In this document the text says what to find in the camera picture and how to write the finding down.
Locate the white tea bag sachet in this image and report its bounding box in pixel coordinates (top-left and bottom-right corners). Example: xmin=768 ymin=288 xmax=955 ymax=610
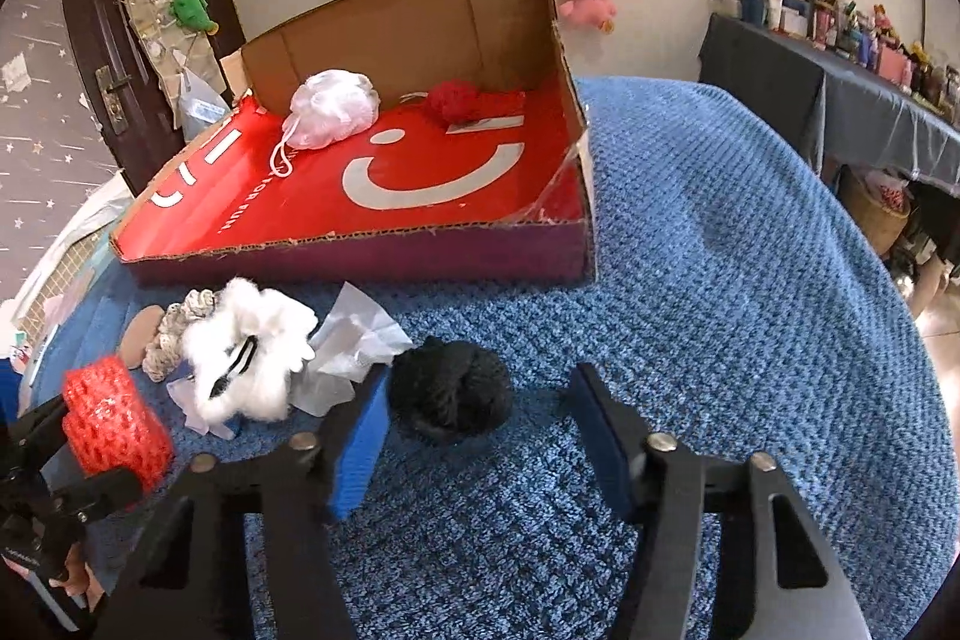
xmin=289 ymin=281 xmax=415 ymax=417

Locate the row of bottles and jars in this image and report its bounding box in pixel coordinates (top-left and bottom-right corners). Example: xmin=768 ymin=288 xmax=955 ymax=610
xmin=705 ymin=0 xmax=960 ymax=124

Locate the cardboard box with red lining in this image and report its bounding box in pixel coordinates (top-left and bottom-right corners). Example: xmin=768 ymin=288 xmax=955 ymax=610
xmin=109 ymin=0 xmax=597 ymax=289

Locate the dark brown door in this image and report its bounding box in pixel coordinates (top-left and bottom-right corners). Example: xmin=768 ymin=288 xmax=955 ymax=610
xmin=55 ymin=0 xmax=248 ymax=199

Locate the red knitted cloth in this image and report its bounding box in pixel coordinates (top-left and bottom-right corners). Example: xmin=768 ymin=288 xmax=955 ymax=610
xmin=426 ymin=80 xmax=527 ymax=124

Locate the red mesh sponge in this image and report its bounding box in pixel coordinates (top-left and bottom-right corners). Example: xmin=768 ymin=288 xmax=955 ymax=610
xmin=62 ymin=355 xmax=175 ymax=495

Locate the white fluffy scrunchie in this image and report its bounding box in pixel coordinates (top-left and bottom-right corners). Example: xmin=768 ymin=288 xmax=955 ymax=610
xmin=180 ymin=276 xmax=320 ymax=423

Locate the person's left hand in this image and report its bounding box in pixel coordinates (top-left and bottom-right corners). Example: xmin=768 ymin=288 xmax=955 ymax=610
xmin=52 ymin=546 xmax=102 ymax=618

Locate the metal door handle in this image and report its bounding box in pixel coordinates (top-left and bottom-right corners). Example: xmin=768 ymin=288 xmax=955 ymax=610
xmin=95 ymin=66 xmax=130 ymax=133

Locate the white paper scrap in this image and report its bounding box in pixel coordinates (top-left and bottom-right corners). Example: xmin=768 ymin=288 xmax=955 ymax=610
xmin=166 ymin=376 xmax=235 ymax=440

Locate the clear plastic bag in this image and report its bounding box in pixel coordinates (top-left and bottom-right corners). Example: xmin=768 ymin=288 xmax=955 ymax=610
xmin=176 ymin=68 xmax=232 ymax=145

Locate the black yarn ball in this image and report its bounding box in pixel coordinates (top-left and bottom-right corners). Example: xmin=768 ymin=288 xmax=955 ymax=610
xmin=390 ymin=336 xmax=515 ymax=446

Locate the green plush toy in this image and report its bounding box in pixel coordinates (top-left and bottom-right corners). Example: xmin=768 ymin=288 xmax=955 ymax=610
xmin=171 ymin=0 xmax=220 ymax=35

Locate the table with dark cloth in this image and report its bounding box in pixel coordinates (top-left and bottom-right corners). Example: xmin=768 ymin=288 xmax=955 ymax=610
xmin=699 ymin=14 xmax=960 ymax=195

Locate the beige hanging organizer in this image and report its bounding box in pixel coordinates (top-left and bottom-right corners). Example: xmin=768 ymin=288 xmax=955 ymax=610
xmin=106 ymin=0 xmax=230 ymax=127

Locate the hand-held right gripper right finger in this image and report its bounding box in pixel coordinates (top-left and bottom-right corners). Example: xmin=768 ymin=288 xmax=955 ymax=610
xmin=568 ymin=362 xmax=863 ymax=640

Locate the woven basket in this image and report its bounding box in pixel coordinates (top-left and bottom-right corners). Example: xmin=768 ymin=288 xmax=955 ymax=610
xmin=838 ymin=164 xmax=912 ymax=259

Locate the pale bed sheet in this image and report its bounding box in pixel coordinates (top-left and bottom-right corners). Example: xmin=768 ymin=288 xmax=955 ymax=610
xmin=11 ymin=175 xmax=128 ymax=356

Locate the cream crochet scrunchie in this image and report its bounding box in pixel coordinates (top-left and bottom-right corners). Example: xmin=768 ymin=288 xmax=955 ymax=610
xmin=142 ymin=289 xmax=226 ymax=382

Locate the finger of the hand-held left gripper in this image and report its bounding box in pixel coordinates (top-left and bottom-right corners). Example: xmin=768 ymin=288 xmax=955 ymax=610
xmin=46 ymin=467 xmax=145 ymax=525
xmin=0 ymin=396 xmax=72 ymax=461

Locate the beige round puff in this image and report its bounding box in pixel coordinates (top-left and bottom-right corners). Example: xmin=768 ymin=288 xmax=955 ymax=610
xmin=120 ymin=305 xmax=167 ymax=371

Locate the white bath pouf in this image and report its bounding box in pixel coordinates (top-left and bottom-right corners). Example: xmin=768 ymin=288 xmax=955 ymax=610
xmin=270 ymin=70 xmax=381 ymax=178

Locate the blue knitted blanket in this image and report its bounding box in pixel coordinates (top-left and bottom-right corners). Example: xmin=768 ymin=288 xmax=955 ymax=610
xmin=22 ymin=76 xmax=950 ymax=640

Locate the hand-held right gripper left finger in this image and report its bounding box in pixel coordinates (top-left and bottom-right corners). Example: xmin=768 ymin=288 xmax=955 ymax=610
xmin=90 ymin=366 xmax=395 ymax=640

